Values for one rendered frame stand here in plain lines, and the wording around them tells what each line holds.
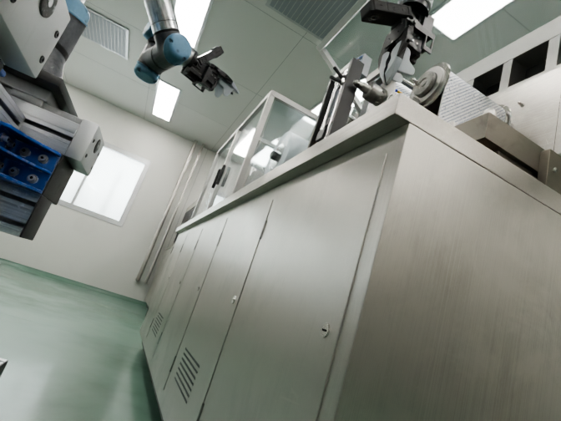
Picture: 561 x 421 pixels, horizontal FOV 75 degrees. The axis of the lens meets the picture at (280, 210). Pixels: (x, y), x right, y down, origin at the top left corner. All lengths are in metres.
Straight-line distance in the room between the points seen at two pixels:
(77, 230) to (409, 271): 5.93
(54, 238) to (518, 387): 6.04
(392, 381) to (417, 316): 0.10
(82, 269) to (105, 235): 0.58
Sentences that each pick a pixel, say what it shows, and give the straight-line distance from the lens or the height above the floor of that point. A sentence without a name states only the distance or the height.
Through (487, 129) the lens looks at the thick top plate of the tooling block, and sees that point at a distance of 0.86.
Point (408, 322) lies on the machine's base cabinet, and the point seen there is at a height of 0.57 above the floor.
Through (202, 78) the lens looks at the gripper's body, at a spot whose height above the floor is 1.17.
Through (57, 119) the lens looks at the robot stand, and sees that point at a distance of 0.90.
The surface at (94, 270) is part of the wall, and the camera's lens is 6.26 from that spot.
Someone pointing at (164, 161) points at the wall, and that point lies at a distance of 6.49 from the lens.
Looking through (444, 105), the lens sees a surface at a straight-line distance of 1.11.
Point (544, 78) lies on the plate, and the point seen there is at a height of 1.42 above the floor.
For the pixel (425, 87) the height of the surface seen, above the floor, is 1.23.
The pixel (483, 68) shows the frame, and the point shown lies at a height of 1.60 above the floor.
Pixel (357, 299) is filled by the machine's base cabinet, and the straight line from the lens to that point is 0.54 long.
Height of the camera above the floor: 0.52
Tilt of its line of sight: 15 degrees up
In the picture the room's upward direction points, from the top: 19 degrees clockwise
